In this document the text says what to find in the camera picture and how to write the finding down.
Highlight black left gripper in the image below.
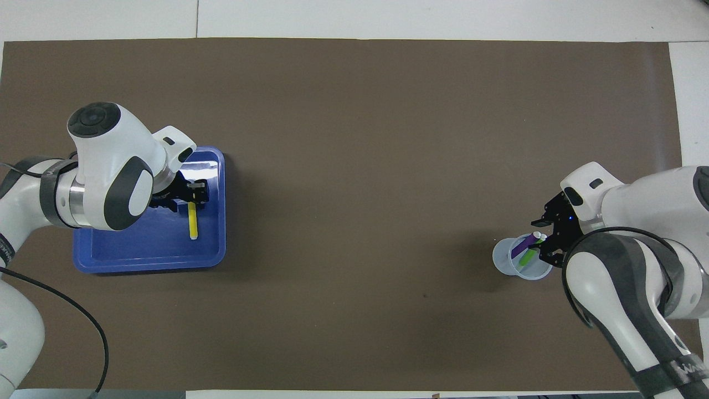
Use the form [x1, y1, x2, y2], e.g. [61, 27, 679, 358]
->
[148, 171, 210, 214]

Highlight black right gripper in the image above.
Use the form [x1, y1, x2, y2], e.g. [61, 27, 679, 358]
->
[528, 190, 583, 270]

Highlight green pen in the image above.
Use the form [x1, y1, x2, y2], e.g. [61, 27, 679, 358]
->
[519, 234, 548, 266]

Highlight purple pen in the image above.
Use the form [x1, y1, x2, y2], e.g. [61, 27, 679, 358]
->
[511, 232, 543, 260]

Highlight blue plastic tray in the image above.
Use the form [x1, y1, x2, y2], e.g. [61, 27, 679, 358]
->
[73, 146, 227, 274]

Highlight clear plastic cup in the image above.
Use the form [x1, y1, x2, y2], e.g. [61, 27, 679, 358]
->
[492, 234, 554, 281]

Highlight brown table mat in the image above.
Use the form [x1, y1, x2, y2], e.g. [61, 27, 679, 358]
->
[0, 38, 707, 391]

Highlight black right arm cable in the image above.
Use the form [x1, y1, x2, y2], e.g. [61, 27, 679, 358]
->
[562, 226, 689, 329]

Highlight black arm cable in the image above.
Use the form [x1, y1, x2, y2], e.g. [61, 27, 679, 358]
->
[0, 160, 109, 399]
[562, 226, 689, 329]

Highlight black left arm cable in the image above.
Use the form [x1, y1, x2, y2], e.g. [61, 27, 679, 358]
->
[0, 160, 109, 399]

